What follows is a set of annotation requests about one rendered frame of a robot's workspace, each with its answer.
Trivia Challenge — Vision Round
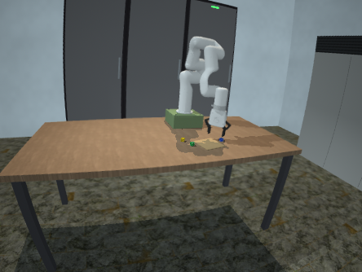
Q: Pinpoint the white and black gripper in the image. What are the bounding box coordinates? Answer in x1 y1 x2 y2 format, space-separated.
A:
205 109 231 137

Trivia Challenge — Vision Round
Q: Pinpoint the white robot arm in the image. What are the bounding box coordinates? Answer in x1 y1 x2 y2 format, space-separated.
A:
176 37 228 114

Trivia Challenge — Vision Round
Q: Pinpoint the tan square mat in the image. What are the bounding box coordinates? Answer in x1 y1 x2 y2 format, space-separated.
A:
193 138 225 151

